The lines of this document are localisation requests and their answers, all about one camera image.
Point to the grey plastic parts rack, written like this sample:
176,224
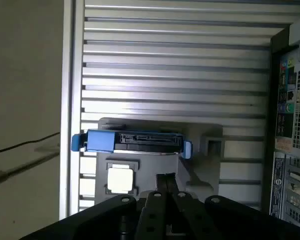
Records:
149,165

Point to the hard disk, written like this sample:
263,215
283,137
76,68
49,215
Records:
99,141

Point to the silver CPU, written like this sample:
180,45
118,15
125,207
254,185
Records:
120,180

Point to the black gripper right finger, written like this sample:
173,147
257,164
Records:
229,215

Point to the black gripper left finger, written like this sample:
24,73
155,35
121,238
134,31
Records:
109,217

